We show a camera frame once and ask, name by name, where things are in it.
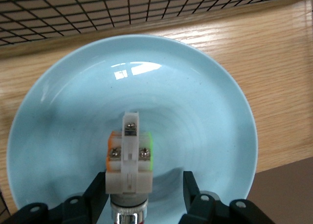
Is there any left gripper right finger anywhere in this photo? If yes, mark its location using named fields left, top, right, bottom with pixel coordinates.
left=182, top=170, right=230, bottom=224

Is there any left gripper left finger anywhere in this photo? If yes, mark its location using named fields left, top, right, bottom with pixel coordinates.
left=61, top=171, right=110, bottom=224

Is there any red push button switch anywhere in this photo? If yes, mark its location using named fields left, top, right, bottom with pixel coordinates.
left=105, top=111, right=154, bottom=224

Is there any light blue plate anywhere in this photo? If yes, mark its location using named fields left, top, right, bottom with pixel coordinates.
left=6, top=34, right=259, bottom=224

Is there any black wire rack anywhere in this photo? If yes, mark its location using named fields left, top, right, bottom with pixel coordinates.
left=0, top=0, right=313, bottom=47

